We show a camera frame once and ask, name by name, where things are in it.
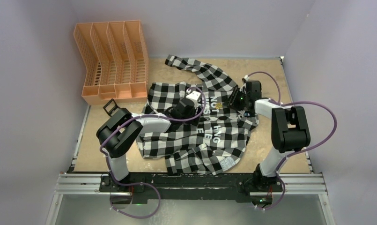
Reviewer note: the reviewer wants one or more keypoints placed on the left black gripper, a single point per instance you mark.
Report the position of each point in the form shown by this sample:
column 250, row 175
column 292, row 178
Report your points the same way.
column 193, row 111

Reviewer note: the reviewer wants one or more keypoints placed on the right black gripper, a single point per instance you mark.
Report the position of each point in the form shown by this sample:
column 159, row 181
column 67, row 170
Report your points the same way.
column 232, row 101

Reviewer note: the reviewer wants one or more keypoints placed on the gold glitter brooch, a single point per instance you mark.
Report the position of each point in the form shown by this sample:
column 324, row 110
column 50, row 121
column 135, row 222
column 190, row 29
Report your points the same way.
column 218, row 106

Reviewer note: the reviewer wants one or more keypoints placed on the black white plaid shirt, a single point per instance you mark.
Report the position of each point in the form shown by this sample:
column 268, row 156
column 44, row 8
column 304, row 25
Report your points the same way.
column 219, row 140

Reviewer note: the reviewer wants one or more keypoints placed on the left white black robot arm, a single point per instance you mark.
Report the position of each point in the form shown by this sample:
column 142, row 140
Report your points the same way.
column 120, row 131

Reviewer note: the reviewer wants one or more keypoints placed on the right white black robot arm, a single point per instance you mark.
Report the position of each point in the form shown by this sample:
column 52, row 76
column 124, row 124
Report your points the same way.
column 289, row 129

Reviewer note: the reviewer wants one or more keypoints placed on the orange plastic file organizer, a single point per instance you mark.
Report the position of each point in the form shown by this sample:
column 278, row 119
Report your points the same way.
column 116, row 59

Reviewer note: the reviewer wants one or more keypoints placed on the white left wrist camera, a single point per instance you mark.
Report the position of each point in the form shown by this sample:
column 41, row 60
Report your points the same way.
column 194, row 96

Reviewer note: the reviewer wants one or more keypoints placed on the small black frame stand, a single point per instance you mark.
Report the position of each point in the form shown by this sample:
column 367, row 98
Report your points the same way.
column 111, row 107

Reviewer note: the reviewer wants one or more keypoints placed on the black aluminium mounting rail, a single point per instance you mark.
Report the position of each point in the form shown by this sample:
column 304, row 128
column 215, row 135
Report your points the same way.
column 230, row 186

